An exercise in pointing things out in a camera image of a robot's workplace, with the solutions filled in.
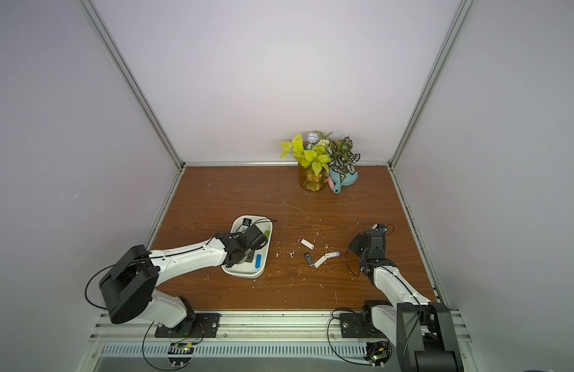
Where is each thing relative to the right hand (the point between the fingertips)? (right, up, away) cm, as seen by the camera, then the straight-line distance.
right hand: (359, 236), depth 89 cm
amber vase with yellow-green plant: (-19, +30, 0) cm, 35 cm away
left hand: (-44, -5, -1) cm, 44 cm away
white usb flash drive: (-21, -4, +3) cm, 21 cm away
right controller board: (0, -32, -20) cm, 37 cm away
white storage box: (-43, -11, -5) cm, 45 cm away
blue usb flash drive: (-40, -9, -2) cm, 41 cm away
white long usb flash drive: (-16, -9, -2) cm, 19 cm away
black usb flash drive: (-20, -9, -2) cm, 22 cm away
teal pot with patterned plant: (-6, +26, +2) cm, 27 cm away
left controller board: (-63, -34, -17) cm, 73 cm away
